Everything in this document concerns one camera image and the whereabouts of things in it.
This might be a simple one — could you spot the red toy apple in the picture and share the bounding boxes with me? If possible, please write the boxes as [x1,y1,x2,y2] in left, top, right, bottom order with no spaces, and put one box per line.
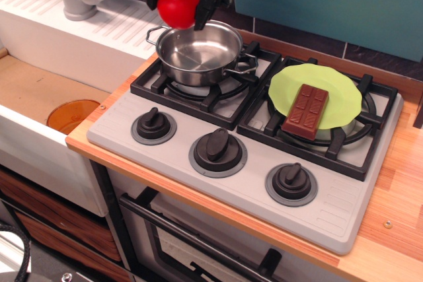
[157,0,200,30]

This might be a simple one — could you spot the brown chocolate bar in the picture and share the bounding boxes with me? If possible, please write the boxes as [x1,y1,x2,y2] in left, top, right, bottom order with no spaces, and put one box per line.
[281,84,329,141]

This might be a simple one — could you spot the stainless steel pot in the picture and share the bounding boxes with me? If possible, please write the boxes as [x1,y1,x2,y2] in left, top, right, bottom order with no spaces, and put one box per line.
[145,20,258,87]

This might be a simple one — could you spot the black left stove knob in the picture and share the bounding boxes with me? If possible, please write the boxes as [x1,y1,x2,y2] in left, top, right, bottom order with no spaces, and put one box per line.
[131,107,177,146]

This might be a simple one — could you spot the black stove knob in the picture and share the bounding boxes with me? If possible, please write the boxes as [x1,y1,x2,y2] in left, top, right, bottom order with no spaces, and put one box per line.
[188,128,248,178]
[265,162,318,207]
[131,107,177,146]

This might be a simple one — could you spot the grey toy stove top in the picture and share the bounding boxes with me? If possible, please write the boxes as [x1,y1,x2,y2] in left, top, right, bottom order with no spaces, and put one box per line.
[86,59,404,256]

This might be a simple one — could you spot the black middle stove knob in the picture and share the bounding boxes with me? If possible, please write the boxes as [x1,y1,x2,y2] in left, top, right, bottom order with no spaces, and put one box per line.
[188,128,248,178]

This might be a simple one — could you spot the light green plate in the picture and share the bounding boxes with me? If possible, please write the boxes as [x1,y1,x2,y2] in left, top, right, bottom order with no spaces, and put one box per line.
[268,63,362,130]

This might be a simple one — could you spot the black right stove knob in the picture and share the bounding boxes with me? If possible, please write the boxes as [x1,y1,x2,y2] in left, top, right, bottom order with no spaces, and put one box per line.
[265,162,318,207]

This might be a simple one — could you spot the black left burner grate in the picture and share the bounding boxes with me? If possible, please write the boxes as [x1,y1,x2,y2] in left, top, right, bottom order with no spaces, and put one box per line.
[130,42,282,130]

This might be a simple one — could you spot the black burner grate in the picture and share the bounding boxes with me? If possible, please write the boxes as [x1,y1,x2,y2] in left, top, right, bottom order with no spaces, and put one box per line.
[130,42,282,130]
[237,57,402,181]

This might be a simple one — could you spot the white toy sink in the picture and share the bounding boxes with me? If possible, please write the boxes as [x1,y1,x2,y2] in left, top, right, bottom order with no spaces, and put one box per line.
[1,0,163,217]

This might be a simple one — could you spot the toy oven door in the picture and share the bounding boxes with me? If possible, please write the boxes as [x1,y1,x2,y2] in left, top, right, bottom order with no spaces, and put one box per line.
[108,170,343,281]

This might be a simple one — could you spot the wooden drawer fronts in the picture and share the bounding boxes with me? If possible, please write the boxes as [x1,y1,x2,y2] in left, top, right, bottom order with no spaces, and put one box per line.
[1,166,131,281]

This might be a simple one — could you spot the black right burner grate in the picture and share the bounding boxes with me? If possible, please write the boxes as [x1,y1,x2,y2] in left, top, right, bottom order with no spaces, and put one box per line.
[237,57,402,181]

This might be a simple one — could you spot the black oven door handle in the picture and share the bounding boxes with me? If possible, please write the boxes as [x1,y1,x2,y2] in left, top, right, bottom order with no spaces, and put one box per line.
[119,188,282,281]

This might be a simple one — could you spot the black braided foreground cable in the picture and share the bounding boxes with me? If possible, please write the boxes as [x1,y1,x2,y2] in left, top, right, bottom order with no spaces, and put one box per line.
[0,224,32,282]

